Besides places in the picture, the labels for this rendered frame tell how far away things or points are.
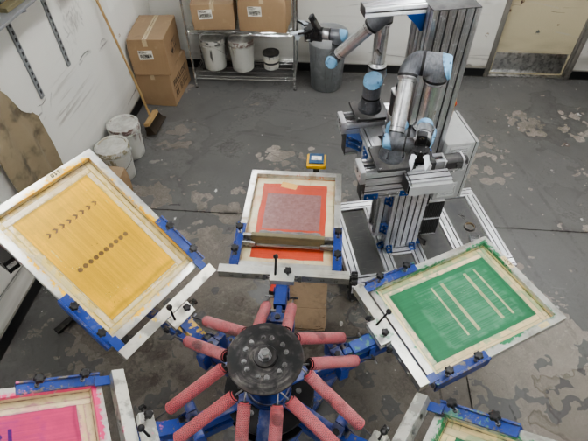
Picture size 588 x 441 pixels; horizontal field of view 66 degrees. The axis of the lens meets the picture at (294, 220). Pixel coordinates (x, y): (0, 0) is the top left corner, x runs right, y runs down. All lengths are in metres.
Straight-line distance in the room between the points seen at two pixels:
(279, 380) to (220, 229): 2.39
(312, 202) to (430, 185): 0.70
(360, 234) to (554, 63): 3.78
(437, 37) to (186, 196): 2.70
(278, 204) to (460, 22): 1.39
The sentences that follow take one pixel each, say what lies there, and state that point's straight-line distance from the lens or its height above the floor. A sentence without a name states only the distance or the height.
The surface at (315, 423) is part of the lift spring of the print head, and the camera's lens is 1.85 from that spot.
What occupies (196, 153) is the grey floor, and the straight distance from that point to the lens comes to 4.82.
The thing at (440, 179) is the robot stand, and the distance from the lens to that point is 2.75.
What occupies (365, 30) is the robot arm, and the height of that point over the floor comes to 1.78.
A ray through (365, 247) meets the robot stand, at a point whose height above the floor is 0.21.
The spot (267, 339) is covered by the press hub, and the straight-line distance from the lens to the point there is 1.86.
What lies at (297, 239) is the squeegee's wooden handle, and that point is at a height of 1.05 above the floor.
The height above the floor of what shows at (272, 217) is 0.96.
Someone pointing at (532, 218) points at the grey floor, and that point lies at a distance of 4.51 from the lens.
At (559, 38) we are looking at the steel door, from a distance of 6.45.
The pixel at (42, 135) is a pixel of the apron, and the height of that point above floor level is 0.91.
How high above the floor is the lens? 2.95
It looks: 47 degrees down
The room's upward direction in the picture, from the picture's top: 1 degrees counter-clockwise
